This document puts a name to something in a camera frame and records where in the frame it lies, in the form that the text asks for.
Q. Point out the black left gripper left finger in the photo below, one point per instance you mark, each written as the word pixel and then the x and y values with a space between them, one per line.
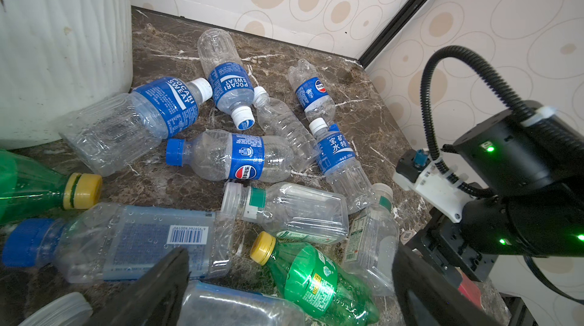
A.
pixel 154 299

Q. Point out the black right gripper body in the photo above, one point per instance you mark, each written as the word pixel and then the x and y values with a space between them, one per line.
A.
pixel 441 245

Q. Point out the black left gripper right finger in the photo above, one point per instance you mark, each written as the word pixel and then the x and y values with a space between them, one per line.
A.
pixel 426 298

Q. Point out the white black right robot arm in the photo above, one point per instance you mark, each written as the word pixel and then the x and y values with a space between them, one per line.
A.
pixel 512 185

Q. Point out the green bottle near bin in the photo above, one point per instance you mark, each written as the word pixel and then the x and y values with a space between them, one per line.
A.
pixel 28 189

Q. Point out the white ribbed waste bin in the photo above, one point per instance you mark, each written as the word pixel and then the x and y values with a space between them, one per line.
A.
pixel 59 56

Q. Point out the red yellow object on table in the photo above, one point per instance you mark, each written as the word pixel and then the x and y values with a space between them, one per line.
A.
pixel 471 291

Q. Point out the clear bottle pink label blue cap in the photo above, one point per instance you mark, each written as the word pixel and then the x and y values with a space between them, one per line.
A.
pixel 209 304

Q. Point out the clear bottle green label right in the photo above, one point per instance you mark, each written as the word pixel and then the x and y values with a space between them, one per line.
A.
pixel 373 243

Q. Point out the clear bottle barcode blue cap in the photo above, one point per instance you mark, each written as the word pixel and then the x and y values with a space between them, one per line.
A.
pixel 116 242

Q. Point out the crane label white cap bottle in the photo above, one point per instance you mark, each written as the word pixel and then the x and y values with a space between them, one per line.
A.
pixel 71 309

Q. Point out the green bottle yellow cap front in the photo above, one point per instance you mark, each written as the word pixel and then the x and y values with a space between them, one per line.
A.
pixel 309 279

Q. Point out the blue label white cap bottle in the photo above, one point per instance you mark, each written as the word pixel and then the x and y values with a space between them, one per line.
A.
pixel 342 170

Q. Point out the clear square bottle green band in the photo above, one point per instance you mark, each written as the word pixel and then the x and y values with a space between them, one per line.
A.
pixel 290 211

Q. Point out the Pepsi water bottle blue cap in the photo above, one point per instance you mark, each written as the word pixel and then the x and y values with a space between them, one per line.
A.
pixel 217 155

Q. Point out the Pocari Sweat bottle lying sideways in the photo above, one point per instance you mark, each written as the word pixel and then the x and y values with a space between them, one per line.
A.
pixel 111 134

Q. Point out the small Pepsi label bottle back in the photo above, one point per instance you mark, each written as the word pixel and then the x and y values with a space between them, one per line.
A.
pixel 311 92

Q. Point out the clear unlabelled crushed bottle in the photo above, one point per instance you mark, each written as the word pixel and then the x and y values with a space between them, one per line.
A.
pixel 276 118

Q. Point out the Pocari Sweat bottle upright label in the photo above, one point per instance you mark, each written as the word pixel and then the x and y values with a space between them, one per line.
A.
pixel 232 90

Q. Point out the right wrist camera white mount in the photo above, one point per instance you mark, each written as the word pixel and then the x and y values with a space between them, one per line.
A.
pixel 417 172

